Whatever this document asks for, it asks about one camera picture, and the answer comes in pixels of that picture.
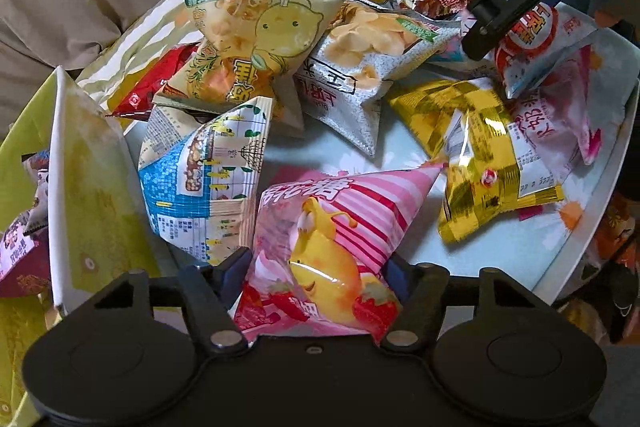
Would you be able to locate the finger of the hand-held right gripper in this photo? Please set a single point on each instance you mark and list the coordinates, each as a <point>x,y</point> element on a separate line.
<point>479,38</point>

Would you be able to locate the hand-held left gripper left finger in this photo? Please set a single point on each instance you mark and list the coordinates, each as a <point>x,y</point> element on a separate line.
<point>236,268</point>

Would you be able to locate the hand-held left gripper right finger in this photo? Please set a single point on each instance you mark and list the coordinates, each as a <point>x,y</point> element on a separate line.
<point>400,273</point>

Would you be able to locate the white red snack packet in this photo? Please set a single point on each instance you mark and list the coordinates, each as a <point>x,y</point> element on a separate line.
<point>540,39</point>

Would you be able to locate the pink striped marshmallow packet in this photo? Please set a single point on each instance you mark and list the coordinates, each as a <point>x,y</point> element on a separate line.
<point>350,207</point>

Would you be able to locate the gold foil snack packet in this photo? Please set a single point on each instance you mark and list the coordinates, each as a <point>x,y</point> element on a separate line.
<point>475,187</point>

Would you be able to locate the yellow-green cardboard box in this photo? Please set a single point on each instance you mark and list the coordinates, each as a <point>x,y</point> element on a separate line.
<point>90,187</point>

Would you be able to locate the pile of mixed packets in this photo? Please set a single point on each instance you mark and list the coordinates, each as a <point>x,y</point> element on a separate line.
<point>20,237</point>

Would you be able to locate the blue white snack packet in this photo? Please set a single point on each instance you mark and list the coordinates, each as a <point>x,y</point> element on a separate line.
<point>200,187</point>

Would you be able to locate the light blue daisy tablecloth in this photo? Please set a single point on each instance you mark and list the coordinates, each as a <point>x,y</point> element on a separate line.
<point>500,267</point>

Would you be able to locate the pale pink snack packet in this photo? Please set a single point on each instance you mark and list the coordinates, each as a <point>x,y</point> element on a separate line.
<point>565,127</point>

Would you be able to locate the grey white chips packet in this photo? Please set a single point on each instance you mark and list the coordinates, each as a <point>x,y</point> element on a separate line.
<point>350,77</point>

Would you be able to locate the yellow lemon chips packet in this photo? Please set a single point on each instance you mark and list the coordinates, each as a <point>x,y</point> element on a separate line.
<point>270,27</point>

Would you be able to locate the green striped floral blanket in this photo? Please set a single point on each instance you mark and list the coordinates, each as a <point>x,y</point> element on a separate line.
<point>150,27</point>

